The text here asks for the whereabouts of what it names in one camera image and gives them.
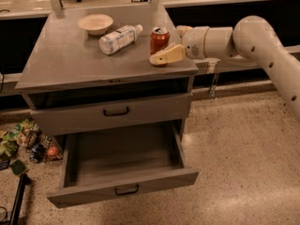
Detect closed grey top drawer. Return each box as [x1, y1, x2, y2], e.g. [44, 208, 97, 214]
[31, 93, 191, 136]

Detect orange fruit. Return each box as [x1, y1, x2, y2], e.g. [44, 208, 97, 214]
[47, 146, 59, 160]

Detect red coke can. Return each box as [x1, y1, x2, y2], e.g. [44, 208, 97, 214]
[150, 26, 170, 54]

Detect black wire basket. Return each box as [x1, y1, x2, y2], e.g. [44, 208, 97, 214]
[25, 130, 63, 163]

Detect open grey middle drawer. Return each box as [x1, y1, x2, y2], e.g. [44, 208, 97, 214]
[48, 121, 199, 208]

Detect green chip bag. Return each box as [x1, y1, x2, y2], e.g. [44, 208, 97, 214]
[0, 119, 34, 160]

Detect blue soda can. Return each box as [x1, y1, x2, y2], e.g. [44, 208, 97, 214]
[29, 144, 45, 163]

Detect beige shallow bowl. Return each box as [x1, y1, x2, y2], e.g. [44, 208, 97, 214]
[78, 14, 113, 36]

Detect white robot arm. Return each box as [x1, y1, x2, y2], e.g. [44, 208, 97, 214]
[149, 16, 300, 119]

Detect grey drawer cabinet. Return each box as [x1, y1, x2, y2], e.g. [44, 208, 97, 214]
[16, 5, 198, 147]

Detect green sponge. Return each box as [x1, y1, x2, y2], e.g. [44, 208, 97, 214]
[9, 159, 27, 176]

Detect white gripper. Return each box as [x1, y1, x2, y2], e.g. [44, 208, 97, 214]
[149, 25, 209, 67]

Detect clear plastic water bottle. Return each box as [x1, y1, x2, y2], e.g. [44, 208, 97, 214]
[99, 24, 143, 55]

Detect black stand pole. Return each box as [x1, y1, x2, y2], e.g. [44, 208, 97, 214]
[9, 173, 30, 225]

